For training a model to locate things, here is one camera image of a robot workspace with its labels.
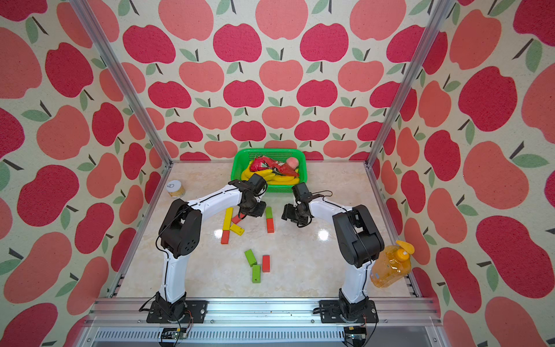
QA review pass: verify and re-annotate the yellow block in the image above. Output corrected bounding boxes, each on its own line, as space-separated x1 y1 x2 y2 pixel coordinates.
225 208 234 220
229 224 244 236
223 218 232 231

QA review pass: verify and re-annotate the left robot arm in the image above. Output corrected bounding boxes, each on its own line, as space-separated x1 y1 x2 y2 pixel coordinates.
154 174 268 322

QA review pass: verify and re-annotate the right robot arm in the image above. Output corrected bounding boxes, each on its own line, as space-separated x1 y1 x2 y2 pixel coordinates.
282 183 384 322

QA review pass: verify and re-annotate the yellow banana bunch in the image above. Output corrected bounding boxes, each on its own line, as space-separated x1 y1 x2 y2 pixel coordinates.
241 163 301 186

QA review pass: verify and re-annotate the red snack packet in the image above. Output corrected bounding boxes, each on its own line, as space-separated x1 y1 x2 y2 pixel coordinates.
249 156 299 176

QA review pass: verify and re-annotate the green plastic basket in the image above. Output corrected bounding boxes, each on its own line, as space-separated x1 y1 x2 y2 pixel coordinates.
231 148 307 193

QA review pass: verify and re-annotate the pink peach toy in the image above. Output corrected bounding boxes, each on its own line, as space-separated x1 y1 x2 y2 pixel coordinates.
286 157 299 170

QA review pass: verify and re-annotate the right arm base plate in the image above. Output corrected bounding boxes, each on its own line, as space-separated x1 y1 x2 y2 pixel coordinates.
312 299 379 324

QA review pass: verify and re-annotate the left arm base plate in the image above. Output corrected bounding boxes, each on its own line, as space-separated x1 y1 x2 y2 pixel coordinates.
146 299 208 325

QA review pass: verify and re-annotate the left aluminium post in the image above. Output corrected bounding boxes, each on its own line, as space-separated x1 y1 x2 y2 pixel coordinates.
69 1 173 168

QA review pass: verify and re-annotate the aluminium post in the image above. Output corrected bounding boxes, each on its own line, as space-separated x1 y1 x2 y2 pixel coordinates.
364 0 455 171
69 1 173 168

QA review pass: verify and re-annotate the aluminium front rail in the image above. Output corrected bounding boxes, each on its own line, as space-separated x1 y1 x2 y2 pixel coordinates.
75 297 450 346

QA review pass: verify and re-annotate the right aluminium post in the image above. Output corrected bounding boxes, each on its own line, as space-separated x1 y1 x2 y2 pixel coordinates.
364 0 455 171

